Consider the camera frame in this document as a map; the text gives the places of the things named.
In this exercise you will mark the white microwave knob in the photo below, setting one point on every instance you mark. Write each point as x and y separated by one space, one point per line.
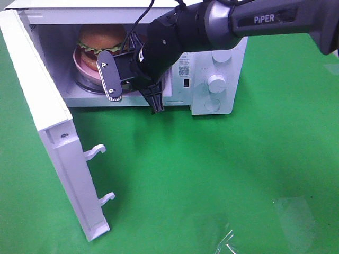
216 84
221 55

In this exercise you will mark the green table mat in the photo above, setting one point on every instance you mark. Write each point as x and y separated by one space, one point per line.
281 140

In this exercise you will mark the white lower microwave knob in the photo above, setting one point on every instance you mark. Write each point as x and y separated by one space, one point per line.
216 84

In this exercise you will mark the white upper microwave knob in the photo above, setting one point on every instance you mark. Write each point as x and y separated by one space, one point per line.
221 55

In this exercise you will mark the white microwave oven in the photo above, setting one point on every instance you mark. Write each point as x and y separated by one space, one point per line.
56 25

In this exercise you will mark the burger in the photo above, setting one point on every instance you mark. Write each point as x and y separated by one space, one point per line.
95 38

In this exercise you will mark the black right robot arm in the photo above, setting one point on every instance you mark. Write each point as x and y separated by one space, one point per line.
219 25

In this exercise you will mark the pink plate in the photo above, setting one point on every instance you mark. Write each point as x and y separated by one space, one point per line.
91 77

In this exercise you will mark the white microwave door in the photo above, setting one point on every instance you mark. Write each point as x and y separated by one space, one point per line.
55 125

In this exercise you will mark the white round door button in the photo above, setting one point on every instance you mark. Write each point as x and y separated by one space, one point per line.
212 105

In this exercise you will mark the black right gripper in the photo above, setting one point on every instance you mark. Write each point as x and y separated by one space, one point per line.
143 63

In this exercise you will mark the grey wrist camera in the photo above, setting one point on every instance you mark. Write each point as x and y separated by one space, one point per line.
109 76

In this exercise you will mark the glass microwave turntable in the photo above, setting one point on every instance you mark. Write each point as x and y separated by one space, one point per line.
128 90

